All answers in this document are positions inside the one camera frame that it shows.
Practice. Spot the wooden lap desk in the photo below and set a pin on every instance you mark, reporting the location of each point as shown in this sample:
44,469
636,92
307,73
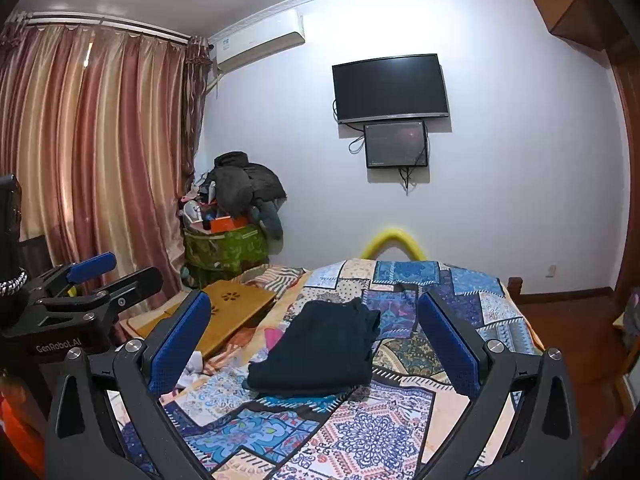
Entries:
235,305

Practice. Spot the dark teal pants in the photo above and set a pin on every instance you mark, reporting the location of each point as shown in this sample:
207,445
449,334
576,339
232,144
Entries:
310,355

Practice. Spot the white cloth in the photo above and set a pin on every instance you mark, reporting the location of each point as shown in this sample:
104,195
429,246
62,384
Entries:
192,366

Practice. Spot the white air conditioner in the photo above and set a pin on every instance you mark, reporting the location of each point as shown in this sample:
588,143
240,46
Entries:
260,37

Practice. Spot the wooden bed post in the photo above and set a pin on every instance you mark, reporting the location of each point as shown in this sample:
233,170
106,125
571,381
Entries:
515,287

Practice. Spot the orange box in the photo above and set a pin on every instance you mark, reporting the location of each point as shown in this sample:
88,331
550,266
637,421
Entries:
227,224

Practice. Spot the patchwork printed blanket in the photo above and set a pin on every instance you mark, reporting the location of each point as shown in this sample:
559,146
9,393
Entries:
390,425

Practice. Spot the small black monitor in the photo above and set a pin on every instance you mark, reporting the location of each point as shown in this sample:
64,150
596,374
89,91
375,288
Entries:
395,144

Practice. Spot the yellow foam tube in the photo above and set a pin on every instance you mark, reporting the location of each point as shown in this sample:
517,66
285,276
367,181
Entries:
392,235

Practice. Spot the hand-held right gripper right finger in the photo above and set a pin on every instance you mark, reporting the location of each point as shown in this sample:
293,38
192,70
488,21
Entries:
450,345

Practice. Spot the pink striped curtain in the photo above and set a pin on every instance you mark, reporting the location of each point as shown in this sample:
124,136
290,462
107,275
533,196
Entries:
100,160

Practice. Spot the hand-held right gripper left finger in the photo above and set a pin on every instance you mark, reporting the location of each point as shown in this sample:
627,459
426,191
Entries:
182,345

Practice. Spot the pile of clothes and bags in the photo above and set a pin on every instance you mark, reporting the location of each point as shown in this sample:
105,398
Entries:
240,180

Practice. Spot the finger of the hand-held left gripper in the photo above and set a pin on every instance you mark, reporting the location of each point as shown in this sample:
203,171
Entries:
92,266
125,295

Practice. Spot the white wall socket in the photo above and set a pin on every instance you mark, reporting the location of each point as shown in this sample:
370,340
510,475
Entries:
550,270

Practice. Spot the black wall television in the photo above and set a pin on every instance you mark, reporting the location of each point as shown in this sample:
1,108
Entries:
390,87

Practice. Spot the purple bag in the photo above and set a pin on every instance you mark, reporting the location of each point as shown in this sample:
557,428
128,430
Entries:
634,312

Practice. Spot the orange cloth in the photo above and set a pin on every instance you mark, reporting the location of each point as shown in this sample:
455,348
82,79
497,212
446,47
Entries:
20,420

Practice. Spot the curtain rail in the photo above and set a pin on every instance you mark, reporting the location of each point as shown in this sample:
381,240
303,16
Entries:
100,25

